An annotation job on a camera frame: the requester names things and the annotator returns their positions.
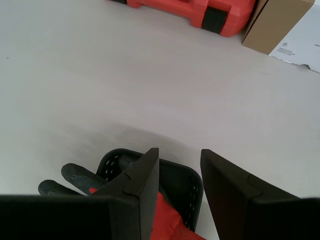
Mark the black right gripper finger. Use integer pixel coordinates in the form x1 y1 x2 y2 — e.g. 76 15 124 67
0 147 160 240
200 148 320 240

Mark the brown cardboard box white label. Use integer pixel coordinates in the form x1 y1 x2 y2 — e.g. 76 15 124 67
241 0 320 74

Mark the red grey work glove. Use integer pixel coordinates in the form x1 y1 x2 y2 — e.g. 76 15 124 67
37 154 208 240

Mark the black perforated plastic basket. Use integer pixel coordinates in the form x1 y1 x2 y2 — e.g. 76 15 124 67
96 148 204 232

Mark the red plastic tool case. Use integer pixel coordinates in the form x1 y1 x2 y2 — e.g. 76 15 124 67
108 0 257 38

